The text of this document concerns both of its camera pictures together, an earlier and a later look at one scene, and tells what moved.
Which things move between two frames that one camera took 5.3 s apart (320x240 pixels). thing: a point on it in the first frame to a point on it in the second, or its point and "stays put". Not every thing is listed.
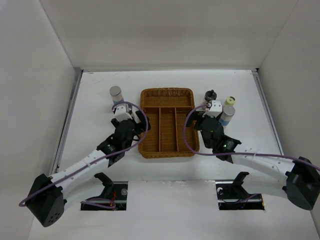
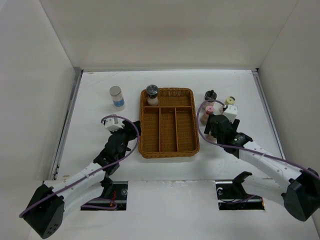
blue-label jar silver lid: [117, 95] stays put
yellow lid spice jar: [230, 100] stays put
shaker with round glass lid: [130, 109] to [152, 90]
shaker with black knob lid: [210, 95] stays put
